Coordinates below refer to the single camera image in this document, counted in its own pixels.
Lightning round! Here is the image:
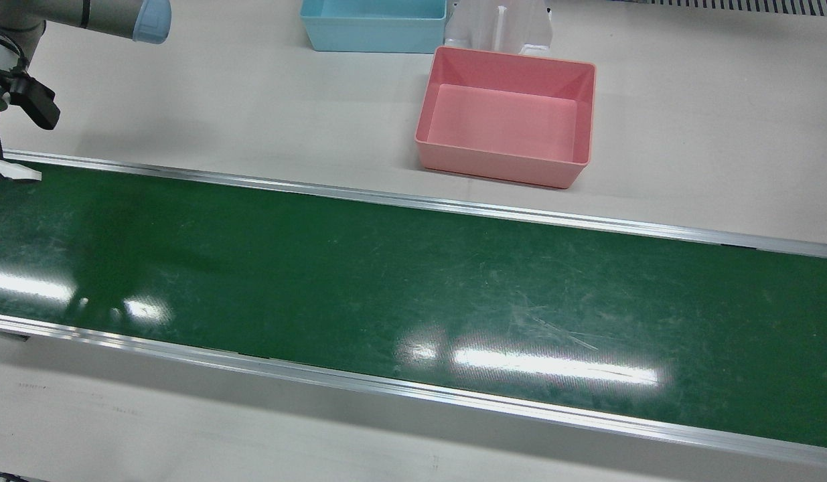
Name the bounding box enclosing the white plastic stand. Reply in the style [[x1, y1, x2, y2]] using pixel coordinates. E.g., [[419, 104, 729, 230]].
[[444, 0, 554, 58]]

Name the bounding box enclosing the green conveyor belt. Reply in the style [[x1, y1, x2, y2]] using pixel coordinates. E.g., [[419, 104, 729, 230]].
[[0, 149, 827, 469]]

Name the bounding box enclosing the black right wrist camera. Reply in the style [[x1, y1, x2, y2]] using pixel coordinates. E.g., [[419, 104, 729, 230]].
[[8, 70, 60, 131]]

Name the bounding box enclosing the light blue plastic box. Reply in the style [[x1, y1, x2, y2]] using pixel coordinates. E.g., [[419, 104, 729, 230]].
[[299, 0, 449, 54]]

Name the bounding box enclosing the pink plastic box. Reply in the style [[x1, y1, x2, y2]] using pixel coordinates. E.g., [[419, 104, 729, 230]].
[[415, 46, 597, 190]]

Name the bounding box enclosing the grey ribbed floor mat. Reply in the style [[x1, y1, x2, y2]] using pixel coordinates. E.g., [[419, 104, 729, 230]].
[[611, 0, 827, 17]]

